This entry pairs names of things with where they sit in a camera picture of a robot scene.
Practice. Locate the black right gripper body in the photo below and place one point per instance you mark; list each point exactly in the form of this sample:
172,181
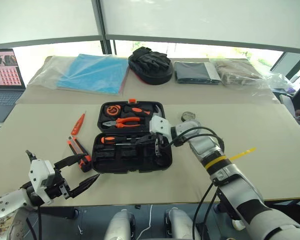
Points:
160,147

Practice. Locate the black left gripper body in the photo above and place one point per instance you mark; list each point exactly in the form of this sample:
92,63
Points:
57,186

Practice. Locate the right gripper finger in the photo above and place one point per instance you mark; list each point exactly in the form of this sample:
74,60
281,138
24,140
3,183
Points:
145,140
155,159

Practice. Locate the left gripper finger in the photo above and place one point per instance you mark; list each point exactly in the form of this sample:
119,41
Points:
70,160
85,185

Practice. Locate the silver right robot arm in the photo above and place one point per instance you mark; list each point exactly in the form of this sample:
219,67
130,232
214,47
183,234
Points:
227,175

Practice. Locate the black plastic tool case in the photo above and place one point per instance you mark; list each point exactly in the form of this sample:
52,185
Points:
130,160

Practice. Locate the orange black utility knife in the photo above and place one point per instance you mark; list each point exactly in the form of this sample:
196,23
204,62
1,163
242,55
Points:
77,150

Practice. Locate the orange black screwdriver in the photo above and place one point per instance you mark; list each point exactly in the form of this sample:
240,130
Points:
110,139

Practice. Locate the orange voltage tester pen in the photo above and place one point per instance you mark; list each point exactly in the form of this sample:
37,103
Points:
78,123

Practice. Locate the grey tape roll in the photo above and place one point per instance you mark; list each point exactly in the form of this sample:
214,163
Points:
188,115

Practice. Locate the orange black tape measure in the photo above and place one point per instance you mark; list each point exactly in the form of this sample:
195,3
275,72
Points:
113,110

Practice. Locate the silver rounded robot leg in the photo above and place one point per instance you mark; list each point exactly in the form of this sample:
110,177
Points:
180,225
120,225

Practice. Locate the black padded mitt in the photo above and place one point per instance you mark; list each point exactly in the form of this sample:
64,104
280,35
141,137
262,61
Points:
151,67

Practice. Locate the dark folded cloth package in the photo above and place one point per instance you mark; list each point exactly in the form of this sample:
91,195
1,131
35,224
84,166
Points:
192,72

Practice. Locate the yellow zip tie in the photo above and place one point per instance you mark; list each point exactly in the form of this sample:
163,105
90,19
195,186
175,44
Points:
242,153

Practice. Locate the beige folded cloth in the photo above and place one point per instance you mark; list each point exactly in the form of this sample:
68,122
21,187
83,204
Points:
237,72

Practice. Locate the open laptop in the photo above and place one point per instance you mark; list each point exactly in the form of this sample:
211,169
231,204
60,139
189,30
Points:
3,75

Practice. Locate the crinkled clear plastic bag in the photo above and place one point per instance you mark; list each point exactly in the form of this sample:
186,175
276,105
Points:
272,83

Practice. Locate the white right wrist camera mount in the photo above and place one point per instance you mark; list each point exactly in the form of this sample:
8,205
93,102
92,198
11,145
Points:
160,126

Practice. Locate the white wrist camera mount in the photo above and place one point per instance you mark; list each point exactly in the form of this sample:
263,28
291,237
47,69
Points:
40,172
160,126

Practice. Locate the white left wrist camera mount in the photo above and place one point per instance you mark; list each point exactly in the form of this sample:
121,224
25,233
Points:
40,172

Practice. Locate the black table frame bar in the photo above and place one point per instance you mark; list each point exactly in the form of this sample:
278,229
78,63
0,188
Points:
60,212

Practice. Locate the grey window frame post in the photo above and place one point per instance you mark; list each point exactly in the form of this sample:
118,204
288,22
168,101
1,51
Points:
103,25

